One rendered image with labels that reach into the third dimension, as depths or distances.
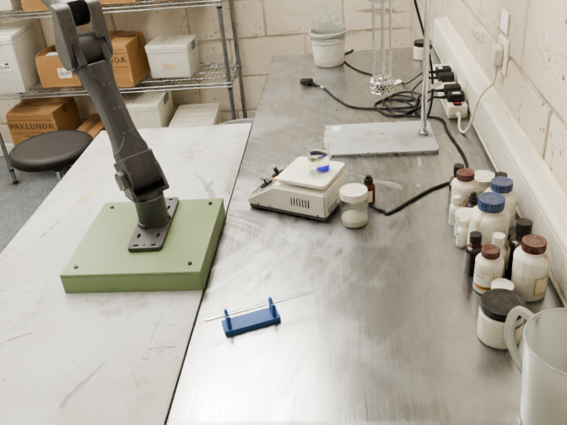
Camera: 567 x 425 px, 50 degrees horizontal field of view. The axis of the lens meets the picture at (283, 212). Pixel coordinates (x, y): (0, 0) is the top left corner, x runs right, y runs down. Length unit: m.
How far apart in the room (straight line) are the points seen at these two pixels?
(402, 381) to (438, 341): 0.11
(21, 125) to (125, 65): 0.78
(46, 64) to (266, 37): 1.25
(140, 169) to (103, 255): 0.19
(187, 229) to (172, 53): 2.30
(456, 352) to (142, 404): 0.49
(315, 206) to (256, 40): 2.49
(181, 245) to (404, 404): 0.54
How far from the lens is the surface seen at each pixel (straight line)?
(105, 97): 1.26
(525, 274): 1.10
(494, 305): 1.00
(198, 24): 3.75
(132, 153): 1.25
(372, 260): 1.20
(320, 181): 1.30
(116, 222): 1.36
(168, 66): 3.52
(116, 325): 1.14
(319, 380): 0.97
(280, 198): 1.34
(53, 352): 1.13
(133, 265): 1.20
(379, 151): 1.61
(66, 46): 1.26
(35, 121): 3.83
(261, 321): 1.06
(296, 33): 3.69
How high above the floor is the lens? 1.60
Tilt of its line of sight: 31 degrees down
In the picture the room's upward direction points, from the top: 6 degrees counter-clockwise
